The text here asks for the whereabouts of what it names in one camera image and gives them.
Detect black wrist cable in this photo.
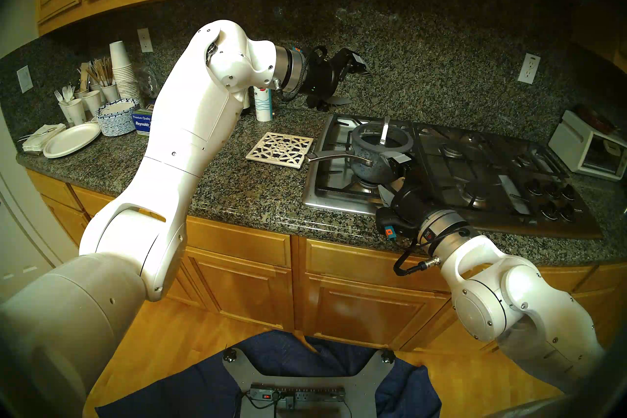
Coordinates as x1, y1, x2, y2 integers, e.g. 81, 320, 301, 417
273, 46, 329, 103
393, 238, 444, 276

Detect clear plastic bag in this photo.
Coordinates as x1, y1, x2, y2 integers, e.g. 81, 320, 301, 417
137, 67, 162, 102

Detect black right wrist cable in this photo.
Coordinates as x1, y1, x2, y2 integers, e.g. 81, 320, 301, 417
393, 238, 444, 276

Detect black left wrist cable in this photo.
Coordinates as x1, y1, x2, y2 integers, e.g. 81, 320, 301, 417
273, 46, 329, 103

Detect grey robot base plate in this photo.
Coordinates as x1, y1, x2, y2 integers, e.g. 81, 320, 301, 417
223, 347, 396, 418

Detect white lattice trivet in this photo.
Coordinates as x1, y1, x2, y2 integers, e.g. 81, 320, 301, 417
245, 131, 314, 169

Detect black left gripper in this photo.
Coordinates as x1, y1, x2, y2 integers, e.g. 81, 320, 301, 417
300, 49, 371, 111

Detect white paper cup stack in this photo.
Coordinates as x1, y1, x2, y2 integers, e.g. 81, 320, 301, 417
109, 41, 142, 102

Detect blue moving blanket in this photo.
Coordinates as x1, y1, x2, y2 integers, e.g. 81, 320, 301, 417
96, 330, 442, 418

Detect blue patterned paper bowl stack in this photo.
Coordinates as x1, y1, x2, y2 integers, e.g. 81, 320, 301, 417
96, 98, 140, 137

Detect grey power strip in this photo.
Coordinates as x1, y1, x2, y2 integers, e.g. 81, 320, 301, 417
249, 385, 346, 405

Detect white toaster oven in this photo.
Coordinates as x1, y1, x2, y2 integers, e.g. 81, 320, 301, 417
549, 110, 627, 182

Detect wooden base cabinets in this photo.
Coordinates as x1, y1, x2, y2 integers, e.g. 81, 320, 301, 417
27, 167, 627, 356

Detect blue aluminium foil box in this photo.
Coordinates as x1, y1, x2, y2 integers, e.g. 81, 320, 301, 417
131, 106, 153, 136

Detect grey speckled saucepan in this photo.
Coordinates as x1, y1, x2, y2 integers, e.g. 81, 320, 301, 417
306, 121, 415, 185

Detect white paper plate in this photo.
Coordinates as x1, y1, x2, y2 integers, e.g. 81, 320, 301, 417
43, 122, 102, 159

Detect stainless gas cooktop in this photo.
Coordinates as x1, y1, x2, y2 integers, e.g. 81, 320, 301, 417
302, 113, 604, 240

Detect grey pot lid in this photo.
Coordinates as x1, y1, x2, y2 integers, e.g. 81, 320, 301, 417
351, 116, 415, 154

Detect white salt canister blue lid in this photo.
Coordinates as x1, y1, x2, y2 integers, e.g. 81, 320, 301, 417
253, 86, 274, 123

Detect red frying pan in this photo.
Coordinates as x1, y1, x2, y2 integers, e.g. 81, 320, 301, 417
573, 104, 619, 134

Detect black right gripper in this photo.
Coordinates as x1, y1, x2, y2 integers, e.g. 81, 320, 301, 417
380, 154, 440, 227

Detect bundle of wooden sticks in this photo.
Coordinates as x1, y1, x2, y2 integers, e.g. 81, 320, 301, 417
90, 57, 114, 87

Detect white napkin stack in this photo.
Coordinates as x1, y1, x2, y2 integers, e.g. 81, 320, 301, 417
20, 123, 67, 153

